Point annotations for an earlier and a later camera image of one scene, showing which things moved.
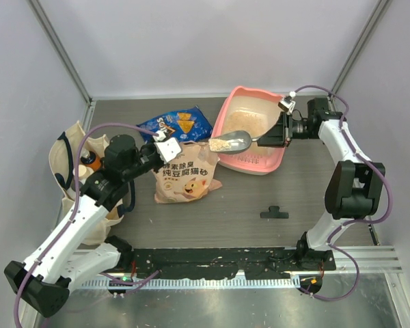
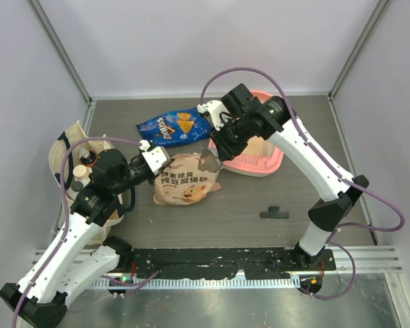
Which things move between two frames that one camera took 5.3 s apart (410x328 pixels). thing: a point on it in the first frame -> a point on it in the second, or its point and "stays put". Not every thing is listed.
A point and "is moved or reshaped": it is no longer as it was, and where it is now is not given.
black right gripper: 281,134 -> 227,151
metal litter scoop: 231,142 is moved or reshaped
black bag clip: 274,213 stays put
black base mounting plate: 221,262 stays put
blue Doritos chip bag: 190,124 stays put
